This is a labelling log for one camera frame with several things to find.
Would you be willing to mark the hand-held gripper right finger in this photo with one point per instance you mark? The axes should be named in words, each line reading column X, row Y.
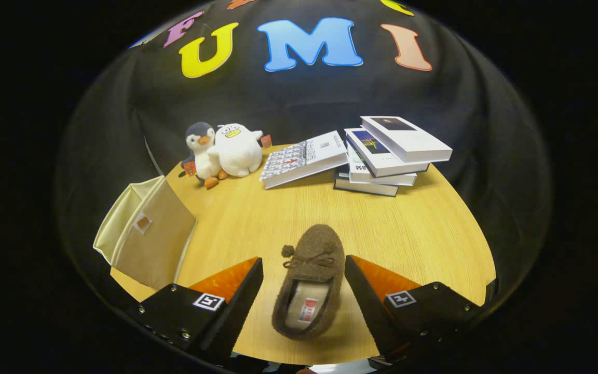
column 371, row 311

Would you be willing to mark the white book with patterned cover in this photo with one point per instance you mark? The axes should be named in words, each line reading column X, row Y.
column 304, row 158

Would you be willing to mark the white duck plush toy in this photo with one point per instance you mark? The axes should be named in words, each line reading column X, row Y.
column 236, row 153

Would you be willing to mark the brown fuzzy shoe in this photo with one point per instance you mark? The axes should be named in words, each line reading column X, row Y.
column 320, row 244

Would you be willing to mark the grey white penguin plush toy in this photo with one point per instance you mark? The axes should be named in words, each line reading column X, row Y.
column 204, row 156

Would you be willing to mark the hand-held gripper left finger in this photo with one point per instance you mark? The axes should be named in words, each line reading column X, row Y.
column 236, row 311

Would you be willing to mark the dark grey book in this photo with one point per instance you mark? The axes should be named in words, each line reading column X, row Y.
column 366, row 188

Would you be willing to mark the white book with black lettering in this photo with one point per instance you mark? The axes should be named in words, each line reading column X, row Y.
column 382, row 179

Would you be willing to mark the white book with dark picture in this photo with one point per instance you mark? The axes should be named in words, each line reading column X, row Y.
column 413, row 140

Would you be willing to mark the beige fabric storage box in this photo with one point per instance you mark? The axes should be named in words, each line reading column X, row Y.
column 156, row 244

